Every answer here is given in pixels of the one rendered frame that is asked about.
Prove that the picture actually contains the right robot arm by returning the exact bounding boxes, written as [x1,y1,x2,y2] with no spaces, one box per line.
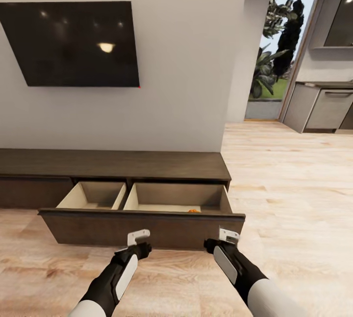
[204,228,315,317]

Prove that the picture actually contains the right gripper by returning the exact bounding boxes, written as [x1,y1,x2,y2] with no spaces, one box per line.
[204,238,221,254]

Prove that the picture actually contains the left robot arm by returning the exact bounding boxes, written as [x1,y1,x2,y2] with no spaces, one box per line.
[67,229,152,317]

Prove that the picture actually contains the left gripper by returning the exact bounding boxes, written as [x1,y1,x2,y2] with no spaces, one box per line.
[131,242,152,261]

